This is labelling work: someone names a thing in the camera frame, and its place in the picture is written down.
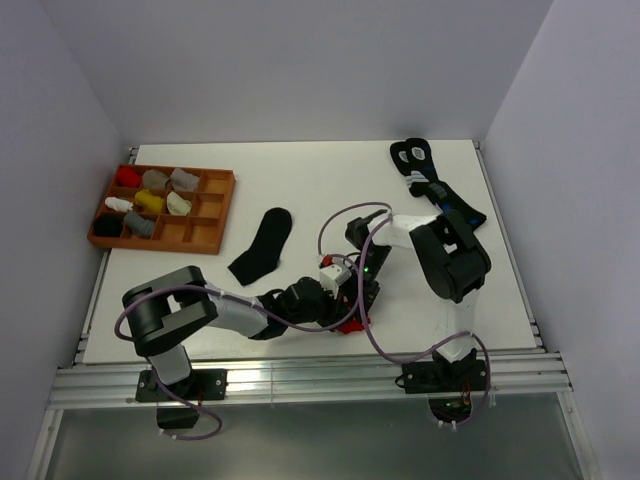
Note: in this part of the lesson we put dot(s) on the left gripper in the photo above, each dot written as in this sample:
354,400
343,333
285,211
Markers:
337,309

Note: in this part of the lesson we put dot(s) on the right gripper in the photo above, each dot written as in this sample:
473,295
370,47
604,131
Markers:
369,294

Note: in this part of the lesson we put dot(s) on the red white striped sock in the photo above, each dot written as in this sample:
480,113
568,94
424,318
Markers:
354,324

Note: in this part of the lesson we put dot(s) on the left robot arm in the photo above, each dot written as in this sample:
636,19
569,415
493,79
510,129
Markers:
161,314

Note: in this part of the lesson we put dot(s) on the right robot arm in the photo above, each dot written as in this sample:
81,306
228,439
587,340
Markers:
452,259

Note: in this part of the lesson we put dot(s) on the black patterned sock pair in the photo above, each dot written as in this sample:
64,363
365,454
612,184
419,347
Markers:
414,161

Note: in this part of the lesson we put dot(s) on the cream rolled sock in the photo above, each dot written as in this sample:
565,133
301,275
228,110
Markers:
177,205

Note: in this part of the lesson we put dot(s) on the orange compartment tray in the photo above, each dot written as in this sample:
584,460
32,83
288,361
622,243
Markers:
164,208

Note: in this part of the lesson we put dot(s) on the grey rolled sock top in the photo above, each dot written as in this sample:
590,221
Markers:
182,180

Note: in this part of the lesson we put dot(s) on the dark grey rolled sock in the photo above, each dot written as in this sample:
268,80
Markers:
139,226

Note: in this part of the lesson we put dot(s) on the yellow rolled sock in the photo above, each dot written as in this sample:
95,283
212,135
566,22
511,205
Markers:
146,200

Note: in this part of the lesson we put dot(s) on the taupe rolled sock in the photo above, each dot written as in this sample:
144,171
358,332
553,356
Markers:
153,179

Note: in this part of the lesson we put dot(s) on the white rolled sock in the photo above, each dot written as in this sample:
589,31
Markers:
118,204

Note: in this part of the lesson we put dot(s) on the black rolled sock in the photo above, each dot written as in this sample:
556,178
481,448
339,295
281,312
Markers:
109,226

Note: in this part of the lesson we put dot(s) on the red rolled sock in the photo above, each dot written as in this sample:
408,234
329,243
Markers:
128,177

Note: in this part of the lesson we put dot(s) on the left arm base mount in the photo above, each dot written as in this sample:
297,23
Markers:
172,412

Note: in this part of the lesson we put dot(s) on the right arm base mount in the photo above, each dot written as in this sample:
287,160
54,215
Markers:
456,390

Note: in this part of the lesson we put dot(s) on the aluminium rail frame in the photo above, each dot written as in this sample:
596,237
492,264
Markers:
273,379

